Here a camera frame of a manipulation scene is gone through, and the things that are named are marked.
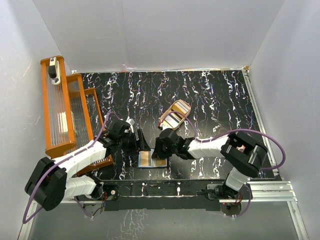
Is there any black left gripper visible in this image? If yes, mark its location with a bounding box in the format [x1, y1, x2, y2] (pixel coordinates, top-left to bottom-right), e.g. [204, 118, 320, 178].
[118, 129, 150, 156]

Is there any blue credit card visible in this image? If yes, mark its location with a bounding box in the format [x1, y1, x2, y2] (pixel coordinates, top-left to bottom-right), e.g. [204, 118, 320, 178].
[137, 148, 162, 169]

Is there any gold VIP card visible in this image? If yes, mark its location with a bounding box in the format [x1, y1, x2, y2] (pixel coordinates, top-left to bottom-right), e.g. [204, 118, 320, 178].
[155, 159, 168, 168]

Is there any white magnetic stripe card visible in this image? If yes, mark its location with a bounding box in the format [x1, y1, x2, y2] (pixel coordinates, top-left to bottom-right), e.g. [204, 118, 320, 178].
[163, 114, 181, 129]

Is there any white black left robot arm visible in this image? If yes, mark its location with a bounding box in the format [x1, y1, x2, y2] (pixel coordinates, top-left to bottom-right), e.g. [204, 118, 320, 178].
[24, 119, 150, 211]

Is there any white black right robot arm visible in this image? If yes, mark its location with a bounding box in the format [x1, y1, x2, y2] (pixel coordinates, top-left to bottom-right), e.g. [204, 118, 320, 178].
[152, 128, 268, 199]

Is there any white stack of cards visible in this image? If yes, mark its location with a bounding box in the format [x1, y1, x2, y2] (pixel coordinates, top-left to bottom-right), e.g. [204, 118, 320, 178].
[171, 100, 191, 116]

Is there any orange tiered acrylic rack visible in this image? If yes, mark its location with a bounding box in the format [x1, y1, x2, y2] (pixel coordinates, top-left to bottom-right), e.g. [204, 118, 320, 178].
[40, 55, 114, 176]

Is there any white device on rack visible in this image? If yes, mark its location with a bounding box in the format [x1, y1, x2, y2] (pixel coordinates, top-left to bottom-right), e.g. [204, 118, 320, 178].
[48, 56, 61, 86]

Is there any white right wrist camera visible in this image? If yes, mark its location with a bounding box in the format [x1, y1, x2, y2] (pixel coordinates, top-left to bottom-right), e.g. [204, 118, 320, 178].
[158, 122, 171, 131]

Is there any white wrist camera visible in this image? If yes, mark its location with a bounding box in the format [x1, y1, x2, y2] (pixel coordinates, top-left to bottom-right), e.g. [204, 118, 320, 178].
[158, 122, 171, 131]
[126, 118, 135, 132]

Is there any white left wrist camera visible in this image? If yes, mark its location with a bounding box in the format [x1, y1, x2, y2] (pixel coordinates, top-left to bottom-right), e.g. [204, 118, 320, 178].
[126, 118, 135, 132]

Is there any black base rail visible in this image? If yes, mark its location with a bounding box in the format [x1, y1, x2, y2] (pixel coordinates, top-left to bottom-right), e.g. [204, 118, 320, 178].
[74, 179, 253, 212]

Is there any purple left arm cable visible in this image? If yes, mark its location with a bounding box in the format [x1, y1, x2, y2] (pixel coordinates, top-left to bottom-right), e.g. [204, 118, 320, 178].
[21, 111, 137, 225]

